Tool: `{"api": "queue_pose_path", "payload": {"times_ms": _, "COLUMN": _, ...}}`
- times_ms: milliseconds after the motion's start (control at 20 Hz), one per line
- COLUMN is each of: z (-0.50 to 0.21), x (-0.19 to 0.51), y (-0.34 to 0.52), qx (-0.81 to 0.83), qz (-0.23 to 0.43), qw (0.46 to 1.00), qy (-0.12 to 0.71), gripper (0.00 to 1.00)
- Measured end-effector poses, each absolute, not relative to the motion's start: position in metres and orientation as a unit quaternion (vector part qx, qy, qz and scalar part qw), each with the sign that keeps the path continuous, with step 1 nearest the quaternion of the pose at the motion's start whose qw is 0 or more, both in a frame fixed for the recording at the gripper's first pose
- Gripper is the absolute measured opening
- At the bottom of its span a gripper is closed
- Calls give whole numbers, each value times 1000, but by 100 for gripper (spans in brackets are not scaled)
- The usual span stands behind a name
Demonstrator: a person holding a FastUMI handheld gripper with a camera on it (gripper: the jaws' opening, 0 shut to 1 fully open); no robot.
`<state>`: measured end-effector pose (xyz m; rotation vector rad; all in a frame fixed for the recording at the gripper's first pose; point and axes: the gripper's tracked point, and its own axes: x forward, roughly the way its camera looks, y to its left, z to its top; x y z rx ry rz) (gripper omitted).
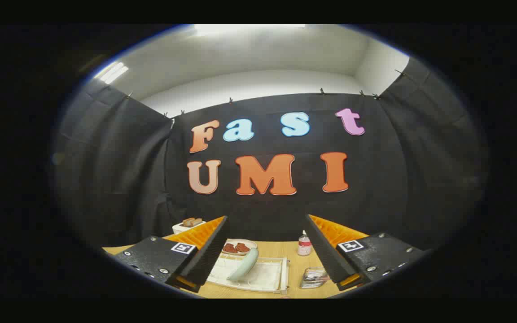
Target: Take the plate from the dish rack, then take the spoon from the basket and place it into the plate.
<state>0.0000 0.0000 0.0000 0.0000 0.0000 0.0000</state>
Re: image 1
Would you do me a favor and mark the ceiling light panel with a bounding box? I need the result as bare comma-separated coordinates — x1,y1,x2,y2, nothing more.
95,61,129,84

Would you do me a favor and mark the beige plate with meat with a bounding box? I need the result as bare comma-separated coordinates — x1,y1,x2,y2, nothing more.
221,239,258,256

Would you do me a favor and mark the cream toaster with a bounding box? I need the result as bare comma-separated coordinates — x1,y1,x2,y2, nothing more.
172,220,207,235

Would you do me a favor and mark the metal wire basket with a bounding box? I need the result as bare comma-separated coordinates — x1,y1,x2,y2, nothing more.
299,267,331,289

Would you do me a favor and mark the black backdrop cloth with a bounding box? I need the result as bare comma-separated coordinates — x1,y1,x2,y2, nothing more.
54,56,488,261

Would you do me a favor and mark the white ribbed drain tray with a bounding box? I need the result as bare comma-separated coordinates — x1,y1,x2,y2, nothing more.
209,259,283,291

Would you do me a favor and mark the pale green plate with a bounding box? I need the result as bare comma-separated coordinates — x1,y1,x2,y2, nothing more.
227,248,259,282

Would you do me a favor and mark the white wire dish rack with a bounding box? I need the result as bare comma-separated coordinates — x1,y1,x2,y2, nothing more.
206,255,289,295

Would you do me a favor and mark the clear water bottle red label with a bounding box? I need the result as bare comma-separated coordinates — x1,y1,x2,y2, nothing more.
298,230,313,256

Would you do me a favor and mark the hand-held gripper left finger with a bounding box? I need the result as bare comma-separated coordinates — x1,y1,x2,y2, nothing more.
111,215,230,293

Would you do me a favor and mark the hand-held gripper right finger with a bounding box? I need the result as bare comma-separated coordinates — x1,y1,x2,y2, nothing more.
303,214,427,291

